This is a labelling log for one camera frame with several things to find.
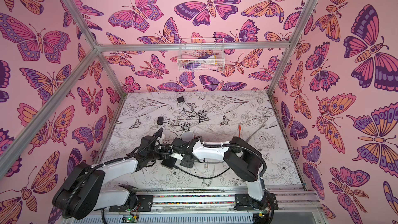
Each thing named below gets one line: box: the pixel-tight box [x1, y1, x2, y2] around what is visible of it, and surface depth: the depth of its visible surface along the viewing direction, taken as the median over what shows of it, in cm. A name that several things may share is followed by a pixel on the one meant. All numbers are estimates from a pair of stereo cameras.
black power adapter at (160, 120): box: [156, 116, 164, 125], surface depth 105 cm
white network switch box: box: [182, 130, 195, 143], surface depth 99 cm
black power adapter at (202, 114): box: [176, 95, 211, 123], surface depth 108 cm
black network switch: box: [160, 156, 178, 170], surface depth 87 cm
